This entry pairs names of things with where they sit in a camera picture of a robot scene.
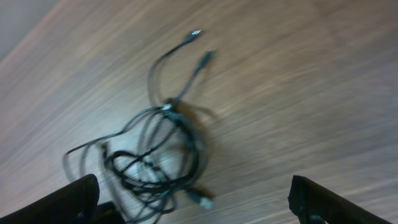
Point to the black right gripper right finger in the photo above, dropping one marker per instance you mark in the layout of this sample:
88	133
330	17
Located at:
314	204

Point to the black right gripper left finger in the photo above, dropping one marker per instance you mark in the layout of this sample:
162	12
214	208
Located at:
74	203

